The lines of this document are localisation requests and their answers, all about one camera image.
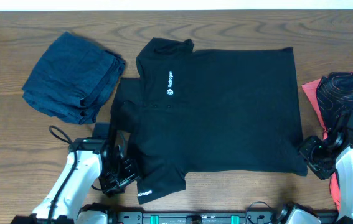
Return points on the black polo shirt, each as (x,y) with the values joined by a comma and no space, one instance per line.
(208,111)

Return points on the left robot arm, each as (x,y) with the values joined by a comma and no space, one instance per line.
(88,160)

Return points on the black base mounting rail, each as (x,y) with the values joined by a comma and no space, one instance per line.
(195,217)

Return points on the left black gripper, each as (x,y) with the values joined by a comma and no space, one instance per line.
(132,173)

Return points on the folded navy blue garment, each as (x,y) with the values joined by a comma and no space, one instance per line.
(73,79)

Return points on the red and black patterned garment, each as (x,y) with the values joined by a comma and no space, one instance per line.
(334,96)

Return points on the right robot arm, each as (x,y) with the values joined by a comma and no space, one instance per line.
(333,155)

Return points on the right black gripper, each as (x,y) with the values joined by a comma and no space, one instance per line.
(307,149)

